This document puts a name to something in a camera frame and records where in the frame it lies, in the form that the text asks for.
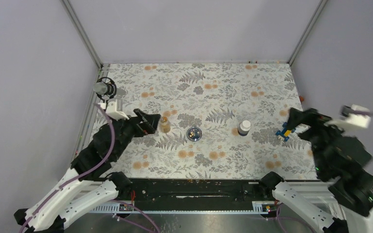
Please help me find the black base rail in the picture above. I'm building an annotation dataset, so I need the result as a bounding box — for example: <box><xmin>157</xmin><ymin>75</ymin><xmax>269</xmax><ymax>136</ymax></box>
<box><xmin>116</xmin><ymin>178</ymin><xmax>278</xmax><ymax>211</ymax></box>

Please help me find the round blue pill organizer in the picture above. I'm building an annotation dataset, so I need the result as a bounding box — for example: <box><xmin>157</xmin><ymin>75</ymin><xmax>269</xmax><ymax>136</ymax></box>
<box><xmin>186</xmin><ymin>127</ymin><xmax>202</xmax><ymax>142</ymax></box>

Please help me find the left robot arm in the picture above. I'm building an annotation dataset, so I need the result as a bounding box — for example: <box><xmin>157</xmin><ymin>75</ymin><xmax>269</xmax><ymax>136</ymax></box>
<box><xmin>14</xmin><ymin>103</ymin><xmax>161</xmax><ymax>233</ymax></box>

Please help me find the colourful toy block stack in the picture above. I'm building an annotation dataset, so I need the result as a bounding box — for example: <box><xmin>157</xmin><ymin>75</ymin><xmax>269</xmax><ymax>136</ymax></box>
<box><xmin>275</xmin><ymin>122</ymin><xmax>296</xmax><ymax>142</ymax></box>

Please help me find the floral table mat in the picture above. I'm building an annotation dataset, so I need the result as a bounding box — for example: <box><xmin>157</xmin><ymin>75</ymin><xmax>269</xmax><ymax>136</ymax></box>
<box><xmin>107</xmin><ymin>63</ymin><xmax>316</xmax><ymax>180</ymax></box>

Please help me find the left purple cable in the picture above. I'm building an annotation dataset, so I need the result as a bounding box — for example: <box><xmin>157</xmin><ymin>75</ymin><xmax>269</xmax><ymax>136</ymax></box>
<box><xmin>18</xmin><ymin>103</ymin><xmax>161</xmax><ymax>233</ymax></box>

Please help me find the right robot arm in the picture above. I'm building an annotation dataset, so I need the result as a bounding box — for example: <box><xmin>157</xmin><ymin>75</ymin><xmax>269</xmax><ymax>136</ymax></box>
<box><xmin>259</xmin><ymin>105</ymin><xmax>373</xmax><ymax>233</ymax></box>

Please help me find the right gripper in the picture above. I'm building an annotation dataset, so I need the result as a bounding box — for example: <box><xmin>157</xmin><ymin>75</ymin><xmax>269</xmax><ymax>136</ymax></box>
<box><xmin>284</xmin><ymin>105</ymin><xmax>352</xmax><ymax>174</ymax></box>

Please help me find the microphone on tripod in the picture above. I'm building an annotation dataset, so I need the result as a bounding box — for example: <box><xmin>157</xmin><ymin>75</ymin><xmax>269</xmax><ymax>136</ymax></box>
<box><xmin>93</xmin><ymin>77</ymin><xmax>117</xmax><ymax>102</ymax></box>

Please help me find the white slotted cable duct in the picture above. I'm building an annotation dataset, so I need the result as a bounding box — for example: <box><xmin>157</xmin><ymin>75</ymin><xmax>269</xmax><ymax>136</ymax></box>
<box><xmin>89</xmin><ymin>202</ymin><xmax>270</xmax><ymax>215</ymax></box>

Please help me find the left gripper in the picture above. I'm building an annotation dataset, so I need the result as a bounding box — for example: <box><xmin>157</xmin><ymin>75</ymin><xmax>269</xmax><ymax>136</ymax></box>
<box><xmin>113</xmin><ymin>108</ymin><xmax>161</xmax><ymax>160</ymax></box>

